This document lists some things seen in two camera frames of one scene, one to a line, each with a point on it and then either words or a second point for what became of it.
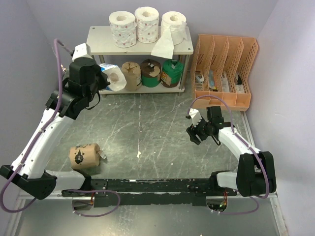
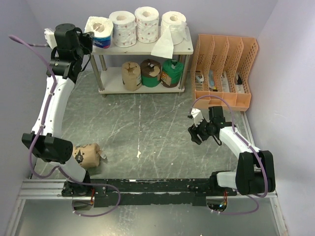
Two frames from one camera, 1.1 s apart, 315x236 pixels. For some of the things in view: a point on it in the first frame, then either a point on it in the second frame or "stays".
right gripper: x=193 y=131 stays
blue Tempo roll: x=116 y=79 -> x=102 y=28
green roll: x=150 y=70 stays
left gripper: x=104 y=82 -> x=88 y=41
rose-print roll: x=147 y=21 stays
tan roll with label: x=133 y=76 stays
